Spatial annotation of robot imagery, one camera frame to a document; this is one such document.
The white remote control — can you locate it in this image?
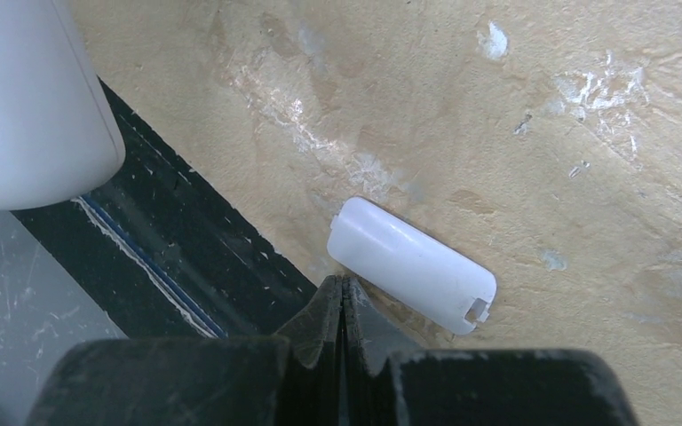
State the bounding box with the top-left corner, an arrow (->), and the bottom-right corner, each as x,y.
0,1 -> 126,210

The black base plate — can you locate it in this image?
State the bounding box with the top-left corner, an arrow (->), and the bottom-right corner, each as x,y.
15,90 -> 316,338

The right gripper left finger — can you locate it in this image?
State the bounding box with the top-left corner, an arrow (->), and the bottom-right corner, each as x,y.
27,276 -> 343,425

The white battery cover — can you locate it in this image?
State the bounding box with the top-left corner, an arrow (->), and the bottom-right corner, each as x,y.
327,197 -> 497,335

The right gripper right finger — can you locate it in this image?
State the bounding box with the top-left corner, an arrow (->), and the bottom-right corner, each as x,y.
343,279 -> 638,425

